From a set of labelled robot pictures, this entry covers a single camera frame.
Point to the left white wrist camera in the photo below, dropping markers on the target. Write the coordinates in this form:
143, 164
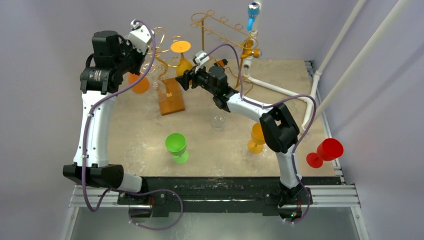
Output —
140, 36

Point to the clear glass front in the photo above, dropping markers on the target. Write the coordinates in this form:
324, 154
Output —
155, 89

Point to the gold rectangular wire rack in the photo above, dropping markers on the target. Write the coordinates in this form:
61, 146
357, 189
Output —
224, 32

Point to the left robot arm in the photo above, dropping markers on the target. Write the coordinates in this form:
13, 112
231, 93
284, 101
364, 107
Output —
112, 57

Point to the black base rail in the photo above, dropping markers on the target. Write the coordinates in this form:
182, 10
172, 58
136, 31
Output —
257, 195

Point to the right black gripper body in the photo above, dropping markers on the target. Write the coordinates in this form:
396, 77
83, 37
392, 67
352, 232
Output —
193, 77

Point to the green plastic goblet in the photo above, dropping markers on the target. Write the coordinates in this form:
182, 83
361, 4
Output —
176, 144

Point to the yellow goblet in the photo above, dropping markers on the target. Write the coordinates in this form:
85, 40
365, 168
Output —
257, 142
181, 47

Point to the orange pipe fitting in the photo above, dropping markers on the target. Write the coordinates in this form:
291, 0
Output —
250, 49

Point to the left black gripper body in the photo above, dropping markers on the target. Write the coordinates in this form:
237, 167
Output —
130, 59

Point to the gold scroll glass rack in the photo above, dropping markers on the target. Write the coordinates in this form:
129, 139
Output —
165, 62

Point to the red plastic goblet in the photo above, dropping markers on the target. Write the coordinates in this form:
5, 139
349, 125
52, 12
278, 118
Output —
329, 150

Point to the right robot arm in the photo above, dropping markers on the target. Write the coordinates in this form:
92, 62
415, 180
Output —
276, 122

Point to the small orange black object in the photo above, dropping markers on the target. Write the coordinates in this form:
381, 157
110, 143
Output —
221, 63

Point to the orange plastic goblet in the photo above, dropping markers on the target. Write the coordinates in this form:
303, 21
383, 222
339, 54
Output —
141, 87

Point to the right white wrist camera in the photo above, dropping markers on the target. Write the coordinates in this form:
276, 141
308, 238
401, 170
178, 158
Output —
200, 60

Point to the yellow goblet front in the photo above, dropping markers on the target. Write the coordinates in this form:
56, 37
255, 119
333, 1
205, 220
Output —
257, 142

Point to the clear glass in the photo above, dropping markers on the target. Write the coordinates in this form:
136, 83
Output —
218, 119
155, 89

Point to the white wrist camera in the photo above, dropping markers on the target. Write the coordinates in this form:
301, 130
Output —
200, 60
140, 36

